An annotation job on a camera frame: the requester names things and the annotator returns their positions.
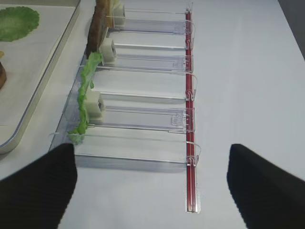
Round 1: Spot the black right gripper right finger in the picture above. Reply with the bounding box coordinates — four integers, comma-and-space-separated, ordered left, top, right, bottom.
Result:
226, 144, 305, 229

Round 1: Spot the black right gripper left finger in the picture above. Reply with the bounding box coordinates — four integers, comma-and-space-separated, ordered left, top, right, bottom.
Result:
0, 144, 78, 229

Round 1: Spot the green lettuce leaf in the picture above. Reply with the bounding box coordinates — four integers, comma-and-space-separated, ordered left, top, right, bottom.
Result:
68, 52, 103, 145

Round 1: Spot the round green lettuce disc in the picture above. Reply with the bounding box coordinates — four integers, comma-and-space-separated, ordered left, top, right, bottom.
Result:
0, 6, 40, 42

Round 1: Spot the brown meat patty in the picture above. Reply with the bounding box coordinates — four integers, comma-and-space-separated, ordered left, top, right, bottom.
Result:
86, 5, 109, 58

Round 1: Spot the bottom burger bun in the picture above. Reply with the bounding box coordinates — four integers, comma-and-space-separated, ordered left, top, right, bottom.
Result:
0, 62, 7, 89

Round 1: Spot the clear right acrylic rack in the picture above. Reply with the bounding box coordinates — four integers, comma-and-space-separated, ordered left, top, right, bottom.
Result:
50, 1, 198, 170

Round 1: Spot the cream metal tray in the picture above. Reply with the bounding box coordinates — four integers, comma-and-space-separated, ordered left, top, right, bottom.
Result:
0, 0, 80, 154

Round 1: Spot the white paper liner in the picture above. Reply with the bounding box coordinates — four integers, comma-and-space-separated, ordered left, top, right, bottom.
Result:
0, 5, 75, 127

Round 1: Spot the golden bun right rack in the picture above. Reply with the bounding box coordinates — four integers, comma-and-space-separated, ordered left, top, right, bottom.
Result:
95, 0, 121, 28

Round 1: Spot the red rail strip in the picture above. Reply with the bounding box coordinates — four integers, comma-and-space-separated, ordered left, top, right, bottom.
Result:
185, 9, 198, 213

